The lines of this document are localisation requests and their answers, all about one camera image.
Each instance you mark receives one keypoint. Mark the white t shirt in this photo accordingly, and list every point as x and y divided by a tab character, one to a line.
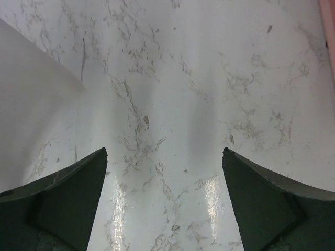
35	90

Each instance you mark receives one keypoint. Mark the pink wooden shelf stand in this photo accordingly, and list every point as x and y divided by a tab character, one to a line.
327	12

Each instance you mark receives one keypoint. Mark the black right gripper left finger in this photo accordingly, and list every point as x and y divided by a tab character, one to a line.
56	212

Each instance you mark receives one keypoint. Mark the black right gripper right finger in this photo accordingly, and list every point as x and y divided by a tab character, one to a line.
274	212

